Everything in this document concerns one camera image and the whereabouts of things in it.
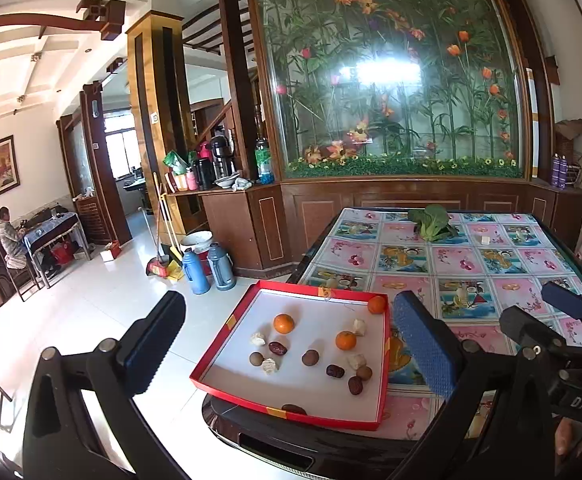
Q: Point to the white bowl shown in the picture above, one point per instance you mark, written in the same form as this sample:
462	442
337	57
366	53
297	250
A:
226	181

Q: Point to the wooden chair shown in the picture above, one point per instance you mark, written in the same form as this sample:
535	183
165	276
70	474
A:
13	272

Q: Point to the brown round longan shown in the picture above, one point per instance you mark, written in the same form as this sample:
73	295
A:
256	358
363	372
310	357

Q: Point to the red bucket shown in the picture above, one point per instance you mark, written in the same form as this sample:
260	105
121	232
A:
63	254

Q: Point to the green leafy vegetable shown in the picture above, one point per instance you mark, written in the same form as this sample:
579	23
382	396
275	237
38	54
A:
433	222

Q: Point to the wicker basket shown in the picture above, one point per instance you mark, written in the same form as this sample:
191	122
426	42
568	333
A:
568	142

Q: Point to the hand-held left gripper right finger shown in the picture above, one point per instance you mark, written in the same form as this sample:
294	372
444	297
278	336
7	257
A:
423	347

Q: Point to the wooden door frame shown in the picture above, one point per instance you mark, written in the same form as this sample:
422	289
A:
101	170

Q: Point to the orange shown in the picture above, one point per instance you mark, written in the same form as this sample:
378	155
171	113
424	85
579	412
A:
345	340
377	304
284	323

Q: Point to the white bucket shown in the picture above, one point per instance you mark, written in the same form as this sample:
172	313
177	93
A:
197	241

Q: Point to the green plastic bottle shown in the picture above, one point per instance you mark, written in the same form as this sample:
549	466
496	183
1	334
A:
263	160

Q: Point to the dark red date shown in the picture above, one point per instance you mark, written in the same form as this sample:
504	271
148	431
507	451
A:
355	385
278	348
335	371
293	409

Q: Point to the side table with dark cloth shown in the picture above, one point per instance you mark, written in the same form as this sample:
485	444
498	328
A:
53	232

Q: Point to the person's right hand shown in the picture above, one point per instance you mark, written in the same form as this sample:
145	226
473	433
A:
563	437

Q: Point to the wooden base cabinet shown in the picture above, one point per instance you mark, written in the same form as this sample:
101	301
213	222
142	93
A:
321	220

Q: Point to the white small box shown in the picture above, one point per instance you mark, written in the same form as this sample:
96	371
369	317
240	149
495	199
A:
108	255

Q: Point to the green bag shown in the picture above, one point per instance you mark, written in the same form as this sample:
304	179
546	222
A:
176	161

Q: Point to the blue thermos jug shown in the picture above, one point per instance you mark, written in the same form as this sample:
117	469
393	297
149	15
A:
194	274

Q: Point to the fruit printed tablecloth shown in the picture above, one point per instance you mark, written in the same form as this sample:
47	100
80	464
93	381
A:
471	270

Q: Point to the purple bottle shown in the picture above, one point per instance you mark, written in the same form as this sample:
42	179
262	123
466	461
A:
563	172
555	170

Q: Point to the teal thermos jug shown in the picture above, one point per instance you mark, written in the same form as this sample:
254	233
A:
221	267

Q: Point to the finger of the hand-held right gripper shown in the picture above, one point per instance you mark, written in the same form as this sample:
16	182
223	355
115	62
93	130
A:
518	322
566	302

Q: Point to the wooden pillar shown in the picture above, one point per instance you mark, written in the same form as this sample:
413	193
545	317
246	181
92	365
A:
161	110

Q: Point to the grey cloth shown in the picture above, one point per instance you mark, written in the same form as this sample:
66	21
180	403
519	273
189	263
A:
242	185

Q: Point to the dark jug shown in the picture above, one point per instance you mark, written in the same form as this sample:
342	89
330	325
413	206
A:
204	172

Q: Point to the broom with dustpan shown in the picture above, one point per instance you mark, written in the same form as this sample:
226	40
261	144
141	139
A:
160	260

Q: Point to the glass flower display partition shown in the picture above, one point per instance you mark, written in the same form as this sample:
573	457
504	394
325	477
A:
396	70

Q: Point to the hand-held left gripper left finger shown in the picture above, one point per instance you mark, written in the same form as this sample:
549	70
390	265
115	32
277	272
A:
153	345

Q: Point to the red cardboard box lid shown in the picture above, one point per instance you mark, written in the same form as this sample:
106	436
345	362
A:
316	385

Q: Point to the black thermos flask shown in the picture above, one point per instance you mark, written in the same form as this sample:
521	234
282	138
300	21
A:
221	156

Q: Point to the red thermos flask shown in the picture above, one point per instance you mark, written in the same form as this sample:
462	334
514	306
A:
202	151

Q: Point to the patterned tablecloth table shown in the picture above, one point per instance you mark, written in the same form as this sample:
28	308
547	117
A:
271	440

